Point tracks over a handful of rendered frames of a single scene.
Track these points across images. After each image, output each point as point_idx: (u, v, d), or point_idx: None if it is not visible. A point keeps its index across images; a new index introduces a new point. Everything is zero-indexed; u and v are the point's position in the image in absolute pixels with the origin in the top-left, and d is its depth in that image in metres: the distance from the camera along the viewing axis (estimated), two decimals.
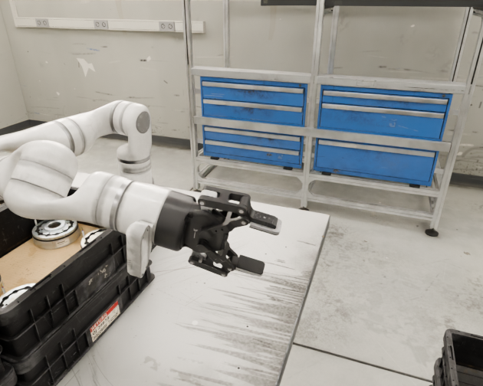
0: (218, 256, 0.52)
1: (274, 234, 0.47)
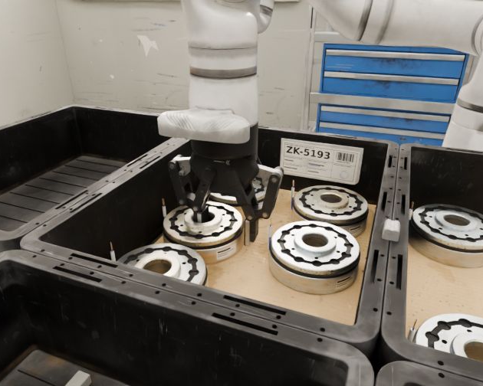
0: (206, 193, 0.46)
1: (244, 243, 0.48)
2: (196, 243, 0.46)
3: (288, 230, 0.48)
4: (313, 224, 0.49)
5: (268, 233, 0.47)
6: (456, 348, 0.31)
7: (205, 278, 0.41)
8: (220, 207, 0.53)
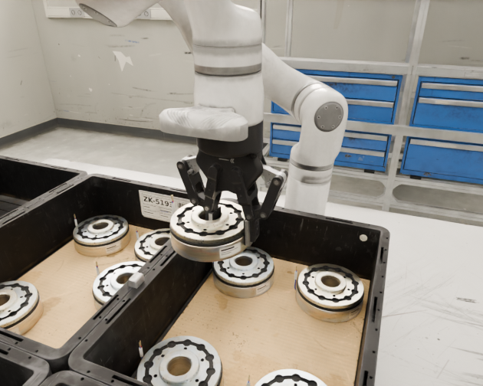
0: (214, 191, 0.46)
1: (244, 243, 0.48)
2: (199, 240, 0.46)
3: (115, 269, 0.65)
4: (136, 263, 0.66)
5: (96, 272, 0.63)
6: (163, 360, 0.48)
7: (32, 309, 0.57)
8: (228, 206, 0.53)
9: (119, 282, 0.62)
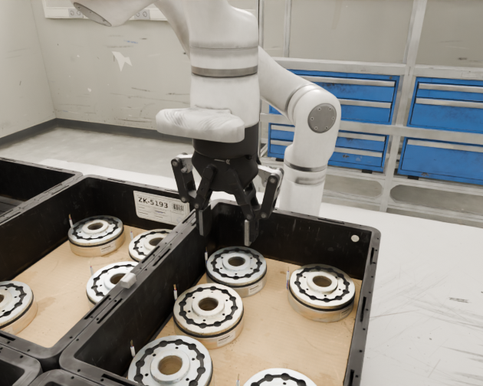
0: (207, 191, 0.46)
1: (244, 243, 0.48)
2: (200, 332, 0.53)
3: (109, 269, 0.65)
4: (129, 263, 0.66)
5: (90, 273, 0.64)
6: (155, 359, 0.48)
7: (26, 308, 0.58)
8: (225, 291, 0.60)
9: (113, 282, 0.63)
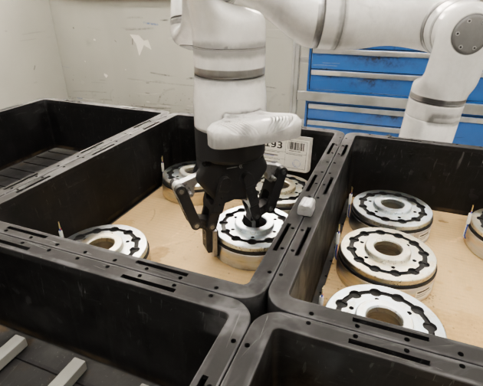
0: (224, 204, 0.43)
1: None
2: (396, 281, 0.39)
3: (233, 212, 0.51)
4: None
5: None
6: (359, 312, 0.34)
7: (145, 255, 0.43)
8: (395, 236, 0.46)
9: None
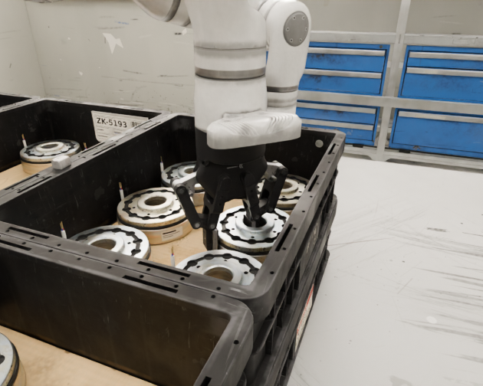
0: (225, 204, 0.43)
1: None
2: (142, 224, 0.49)
3: (234, 212, 0.51)
4: None
5: None
6: (86, 241, 0.44)
7: None
8: None
9: None
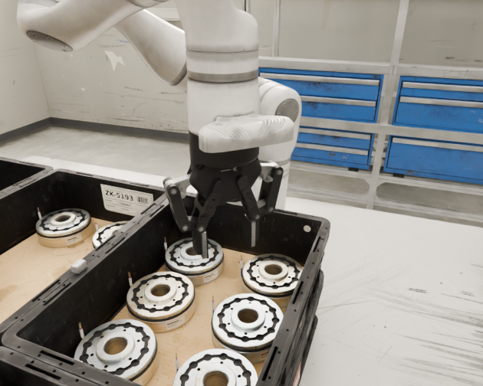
0: (215, 207, 0.43)
1: (251, 245, 0.48)
2: (149, 316, 0.55)
3: (230, 302, 0.58)
4: (251, 296, 0.59)
5: (211, 307, 0.57)
6: (101, 340, 0.51)
7: None
8: (179, 279, 0.63)
9: (238, 319, 0.56)
